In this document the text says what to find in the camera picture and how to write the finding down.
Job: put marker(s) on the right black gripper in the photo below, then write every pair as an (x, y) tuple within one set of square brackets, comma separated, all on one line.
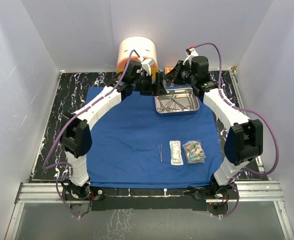
[(174, 75)]

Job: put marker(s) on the small orange spiral notebook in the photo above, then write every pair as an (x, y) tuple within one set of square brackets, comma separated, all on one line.
[(167, 70)]

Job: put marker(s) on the blue surgical cloth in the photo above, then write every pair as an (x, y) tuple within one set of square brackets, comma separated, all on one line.
[(124, 152)]

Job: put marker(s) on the green clear supply packet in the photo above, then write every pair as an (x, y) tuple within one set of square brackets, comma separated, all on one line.
[(191, 152)]

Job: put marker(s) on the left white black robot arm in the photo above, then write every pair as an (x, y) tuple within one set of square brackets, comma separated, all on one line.
[(76, 138)]

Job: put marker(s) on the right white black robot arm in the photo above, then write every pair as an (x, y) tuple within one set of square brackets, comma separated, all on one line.
[(244, 140)]

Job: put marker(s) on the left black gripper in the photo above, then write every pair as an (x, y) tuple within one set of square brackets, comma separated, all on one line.
[(156, 89)]

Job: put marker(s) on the white blue supply packet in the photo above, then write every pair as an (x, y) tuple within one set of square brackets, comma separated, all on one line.
[(202, 153)]

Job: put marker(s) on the aluminium frame rail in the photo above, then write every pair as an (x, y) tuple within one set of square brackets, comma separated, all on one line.
[(144, 199)]

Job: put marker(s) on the steel instrument tray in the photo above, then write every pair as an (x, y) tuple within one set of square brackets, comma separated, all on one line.
[(185, 96)]

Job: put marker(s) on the long white green pouch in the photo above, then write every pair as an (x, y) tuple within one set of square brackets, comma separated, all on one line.
[(176, 155)]

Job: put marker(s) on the round three-drawer storage box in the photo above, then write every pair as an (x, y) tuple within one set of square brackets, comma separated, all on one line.
[(145, 48)]

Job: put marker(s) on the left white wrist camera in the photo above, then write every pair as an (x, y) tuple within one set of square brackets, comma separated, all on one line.
[(146, 64)]

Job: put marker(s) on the metal instruments in tray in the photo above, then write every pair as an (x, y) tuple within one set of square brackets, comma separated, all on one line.
[(168, 105)]

